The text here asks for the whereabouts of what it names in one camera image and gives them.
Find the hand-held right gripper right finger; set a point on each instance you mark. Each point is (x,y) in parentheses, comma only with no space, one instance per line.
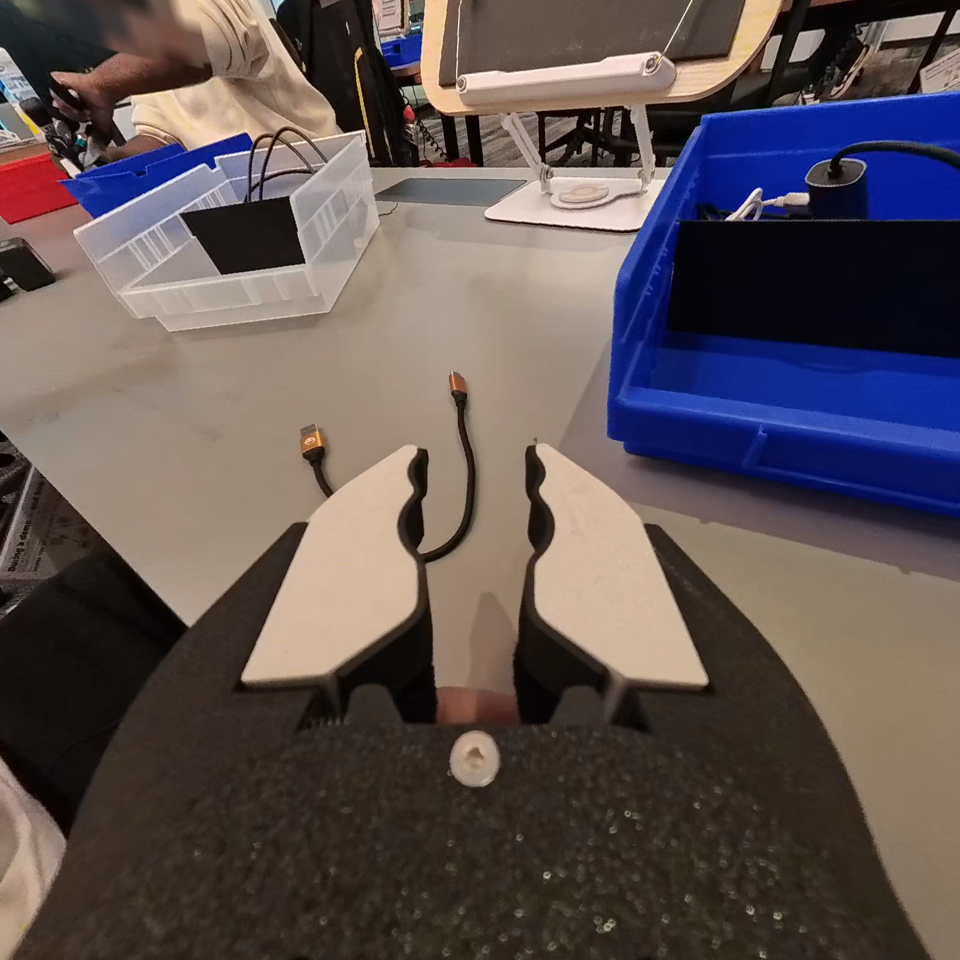
(607,592)

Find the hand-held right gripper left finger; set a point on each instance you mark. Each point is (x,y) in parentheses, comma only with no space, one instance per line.
(352,585)

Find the blue plastic bin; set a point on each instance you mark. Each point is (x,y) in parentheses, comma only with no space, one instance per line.
(787,405)
(105,191)

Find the clear plastic bin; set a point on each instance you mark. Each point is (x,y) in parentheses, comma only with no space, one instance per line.
(225,296)

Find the black usb hub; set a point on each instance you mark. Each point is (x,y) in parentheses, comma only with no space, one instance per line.
(838,191)

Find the grey desk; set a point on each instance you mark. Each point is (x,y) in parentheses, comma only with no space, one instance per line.
(487,315)

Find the grey desk pad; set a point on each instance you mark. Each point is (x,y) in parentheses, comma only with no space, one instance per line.
(450,191)

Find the person's dark pants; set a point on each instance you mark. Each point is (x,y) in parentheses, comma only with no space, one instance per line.
(75,675)

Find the person's white shirt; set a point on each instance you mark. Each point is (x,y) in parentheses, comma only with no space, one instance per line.
(22,862)

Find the black device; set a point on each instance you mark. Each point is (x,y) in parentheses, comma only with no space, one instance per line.
(22,266)

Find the red plastic bin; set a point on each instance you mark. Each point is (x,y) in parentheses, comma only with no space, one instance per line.
(30,191)

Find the wooden board with dark panel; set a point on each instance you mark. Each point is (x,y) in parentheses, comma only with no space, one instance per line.
(585,30)

